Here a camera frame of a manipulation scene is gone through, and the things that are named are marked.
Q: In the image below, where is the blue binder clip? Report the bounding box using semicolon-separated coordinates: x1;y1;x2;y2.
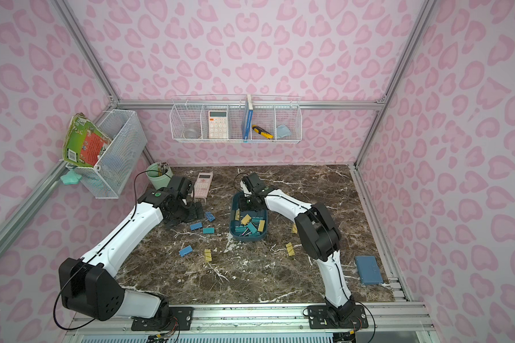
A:
190;222;203;231
179;246;193;257
205;212;215;222

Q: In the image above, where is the teal plastic storage box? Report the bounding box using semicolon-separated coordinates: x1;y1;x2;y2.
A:
229;192;268;242

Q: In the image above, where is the yellow binder clip table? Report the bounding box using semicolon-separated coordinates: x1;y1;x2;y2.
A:
286;243;295;257
204;249;213;263

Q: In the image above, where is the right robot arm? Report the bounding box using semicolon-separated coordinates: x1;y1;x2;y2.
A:
240;173;356;322

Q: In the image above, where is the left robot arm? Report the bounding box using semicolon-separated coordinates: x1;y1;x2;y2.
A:
55;176;203;330

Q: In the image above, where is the pink calculator on table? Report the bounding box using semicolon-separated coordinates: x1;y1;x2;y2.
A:
194;172;213;199

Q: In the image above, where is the mint green pen cup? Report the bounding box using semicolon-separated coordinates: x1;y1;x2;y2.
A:
145;161;174;190

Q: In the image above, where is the yellow black utility knife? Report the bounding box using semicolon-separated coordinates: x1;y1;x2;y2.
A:
252;125;274;140

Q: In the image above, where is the light blue cloth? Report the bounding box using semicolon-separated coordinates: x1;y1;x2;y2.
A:
276;124;292;140

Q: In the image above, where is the clear tape roll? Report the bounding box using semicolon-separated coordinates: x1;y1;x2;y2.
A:
183;124;202;139

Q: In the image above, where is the white mesh side basket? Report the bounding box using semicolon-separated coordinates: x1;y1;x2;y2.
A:
68;109;147;199

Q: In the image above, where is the blue book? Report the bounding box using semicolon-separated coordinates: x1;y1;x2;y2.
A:
241;94;253;141

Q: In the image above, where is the white orange calculator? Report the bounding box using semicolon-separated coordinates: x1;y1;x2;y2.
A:
208;109;229;140

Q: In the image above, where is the mint star hook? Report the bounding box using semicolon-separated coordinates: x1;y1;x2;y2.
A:
60;169;82;185

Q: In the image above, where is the green red booklet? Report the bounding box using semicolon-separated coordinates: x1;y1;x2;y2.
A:
62;113;112;167

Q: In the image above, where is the blue notebook on table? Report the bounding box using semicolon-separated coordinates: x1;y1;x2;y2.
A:
355;256;383;285

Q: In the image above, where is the white wire wall basket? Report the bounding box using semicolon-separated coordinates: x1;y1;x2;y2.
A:
170;94;303;143

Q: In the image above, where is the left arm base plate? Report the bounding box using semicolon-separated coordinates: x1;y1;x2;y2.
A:
131;305;194;332

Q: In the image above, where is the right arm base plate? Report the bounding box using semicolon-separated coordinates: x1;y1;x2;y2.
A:
302;305;369;330

